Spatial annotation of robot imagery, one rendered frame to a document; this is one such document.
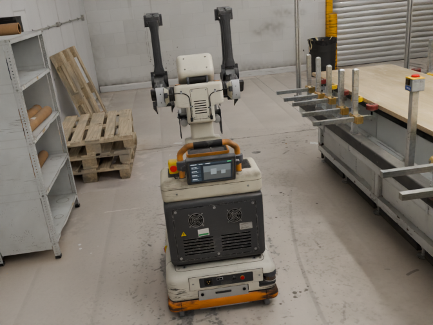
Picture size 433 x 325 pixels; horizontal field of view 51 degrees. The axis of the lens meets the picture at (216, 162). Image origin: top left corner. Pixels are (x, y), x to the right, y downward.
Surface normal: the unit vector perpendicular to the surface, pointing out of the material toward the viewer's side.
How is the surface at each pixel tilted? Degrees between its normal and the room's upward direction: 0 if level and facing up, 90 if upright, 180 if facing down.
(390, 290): 0
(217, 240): 90
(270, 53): 90
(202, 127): 82
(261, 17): 90
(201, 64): 48
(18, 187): 90
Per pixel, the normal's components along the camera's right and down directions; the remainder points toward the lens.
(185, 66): 0.03, -0.37
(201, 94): 0.10, 0.21
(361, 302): -0.09, -0.93
